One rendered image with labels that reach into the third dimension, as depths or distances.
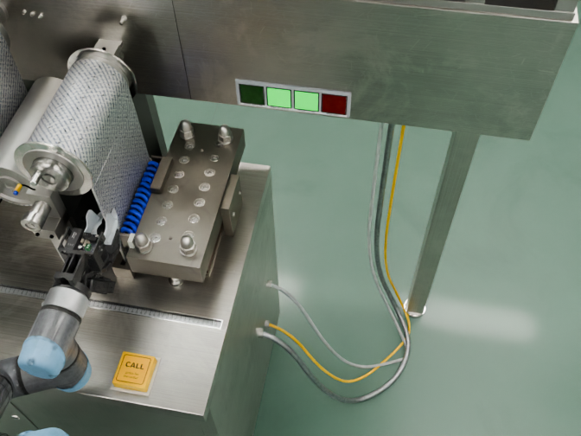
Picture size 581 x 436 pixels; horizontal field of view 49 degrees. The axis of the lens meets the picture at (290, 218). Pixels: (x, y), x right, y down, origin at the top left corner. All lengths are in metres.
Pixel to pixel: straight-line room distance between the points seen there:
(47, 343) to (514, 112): 1.00
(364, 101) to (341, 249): 1.27
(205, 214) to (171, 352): 0.30
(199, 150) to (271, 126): 1.49
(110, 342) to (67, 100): 0.51
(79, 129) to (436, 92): 0.70
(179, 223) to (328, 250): 1.25
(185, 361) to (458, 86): 0.79
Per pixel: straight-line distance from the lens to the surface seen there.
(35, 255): 1.61
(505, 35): 1.27
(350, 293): 2.47
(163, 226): 1.41
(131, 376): 1.37
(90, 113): 1.28
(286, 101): 1.41
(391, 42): 1.28
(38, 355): 1.19
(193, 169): 1.49
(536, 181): 2.95
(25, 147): 1.25
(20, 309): 1.55
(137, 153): 1.46
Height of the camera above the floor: 2.15
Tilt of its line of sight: 54 degrees down
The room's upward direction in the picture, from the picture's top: 2 degrees counter-clockwise
